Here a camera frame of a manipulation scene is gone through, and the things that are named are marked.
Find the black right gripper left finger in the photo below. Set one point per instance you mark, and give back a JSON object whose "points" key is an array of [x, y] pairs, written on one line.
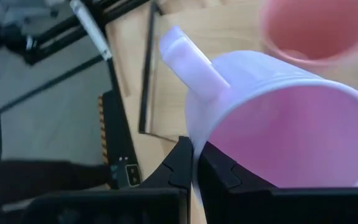
{"points": [[176, 174]]}

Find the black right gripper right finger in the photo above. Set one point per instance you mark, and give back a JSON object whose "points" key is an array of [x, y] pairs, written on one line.
{"points": [[219, 177]]}

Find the lilac plastic mug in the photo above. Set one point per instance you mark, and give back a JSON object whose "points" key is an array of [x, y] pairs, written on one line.
{"points": [[291, 133]]}

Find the pink ribbed plastic cup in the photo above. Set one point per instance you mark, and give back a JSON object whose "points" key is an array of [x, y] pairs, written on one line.
{"points": [[315, 28]]}

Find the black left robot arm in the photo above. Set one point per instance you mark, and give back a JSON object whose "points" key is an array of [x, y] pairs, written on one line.
{"points": [[42, 177]]}

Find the black box with striped edge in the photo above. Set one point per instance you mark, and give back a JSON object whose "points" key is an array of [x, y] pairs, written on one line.
{"points": [[117, 133]]}

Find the black aluminium table frame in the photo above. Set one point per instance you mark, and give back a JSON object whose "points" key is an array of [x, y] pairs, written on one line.
{"points": [[57, 34]]}

